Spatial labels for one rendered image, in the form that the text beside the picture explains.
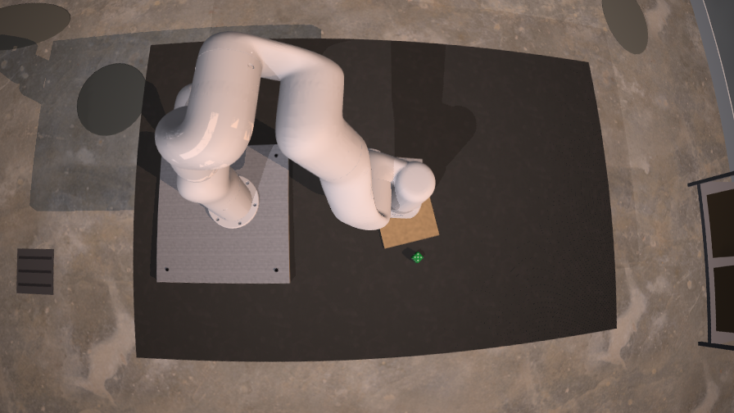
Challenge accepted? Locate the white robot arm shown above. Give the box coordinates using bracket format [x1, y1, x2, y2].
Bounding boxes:
[155, 31, 436, 230]

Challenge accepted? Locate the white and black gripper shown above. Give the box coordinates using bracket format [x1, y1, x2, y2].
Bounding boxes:
[390, 205, 421, 219]

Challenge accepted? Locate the tan square mat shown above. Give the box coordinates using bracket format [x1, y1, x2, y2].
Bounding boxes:
[380, 197, 439, 248]

